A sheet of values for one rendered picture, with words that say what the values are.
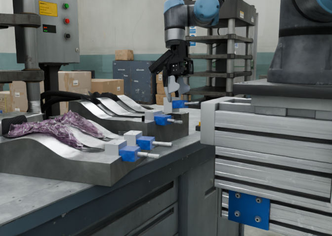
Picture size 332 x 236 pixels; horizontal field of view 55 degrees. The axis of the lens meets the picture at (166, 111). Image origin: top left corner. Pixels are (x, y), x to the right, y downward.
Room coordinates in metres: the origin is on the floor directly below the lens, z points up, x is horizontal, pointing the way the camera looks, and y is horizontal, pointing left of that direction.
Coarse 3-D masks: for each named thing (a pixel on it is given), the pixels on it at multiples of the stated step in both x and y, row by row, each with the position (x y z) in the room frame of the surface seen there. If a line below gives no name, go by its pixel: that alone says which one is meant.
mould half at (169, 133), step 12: (120, 96) 1.33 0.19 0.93; (72, 108) 1.17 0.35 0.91; (84, 108) 1.13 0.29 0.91; (96, 108) 1.15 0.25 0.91; (120, 108) 1.22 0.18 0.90; (132, 108) 1.26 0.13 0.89; (144, 108) 1.30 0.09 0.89; (96, 120) 1.09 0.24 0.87; (108, 120) 1.06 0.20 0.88; (120, 120) 1.03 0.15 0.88; (132, 120) 1.00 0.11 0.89; (144, 132) 0.97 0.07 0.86; (156, 132) 1.01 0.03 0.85; (168, 132) 1.07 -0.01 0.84; (180, 132) 1.13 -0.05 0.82
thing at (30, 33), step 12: (24, 0) 1.47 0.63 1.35; (24, 36) 1.47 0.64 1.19; (36, 36) 1.50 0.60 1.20; (24, 48) 1.47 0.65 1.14; (36, 48) 1.49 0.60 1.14; (24, 60) 1.48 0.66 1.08; (36, 60) 1.49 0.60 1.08; (36, 84) 1.48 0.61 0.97; (36, 96) 1.48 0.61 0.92; (36, 108) 1.47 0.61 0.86
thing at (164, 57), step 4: (168, 52) 1.15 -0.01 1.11; (164, 56) 1.15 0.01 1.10; (168, 56) 1.14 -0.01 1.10; (156, 60) 1.17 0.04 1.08; (160, 60) 1.16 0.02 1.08; (164, 60) 1.15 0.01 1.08; (152, 64) 1.18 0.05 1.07; (156, 64) 1.17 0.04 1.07; (160, 64) 1.16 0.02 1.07; (152, 68) 1.17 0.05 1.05; (156, 68) 1.17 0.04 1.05; (160, 68) 1.18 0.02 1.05; (152, 72) 1.18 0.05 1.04; (156, 72) 1.18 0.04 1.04
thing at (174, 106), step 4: (164, 100) 1.12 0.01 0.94; (172, 100) 1.11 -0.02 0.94; (176, 100) 1.10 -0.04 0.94; (180, 100) 1.09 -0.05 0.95; (184, 100) 1.10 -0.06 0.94; (164, 104) 1.12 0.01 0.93; (168, 104) 1.11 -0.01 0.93; (172, 104) 1.10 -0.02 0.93; (176, 104) 1.09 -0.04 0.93; (180, 104) 1.08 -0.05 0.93; (184, 104) 1.09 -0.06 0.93; (188, 104) 1.08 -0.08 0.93; (192, 104) 1.08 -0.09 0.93; (196, 104) 1.07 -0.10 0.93; (164, 108) 1.12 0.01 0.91; (168, 108) 1.11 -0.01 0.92; (172, 108) 1.10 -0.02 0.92; (176, 108) 1.10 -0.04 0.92; (180, 108) 1.11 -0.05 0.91; (164, 112) 1.11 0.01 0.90; (168, 112) 1.11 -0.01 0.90; (172, 112) 1.12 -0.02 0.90; (176, 112) 1.14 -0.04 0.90
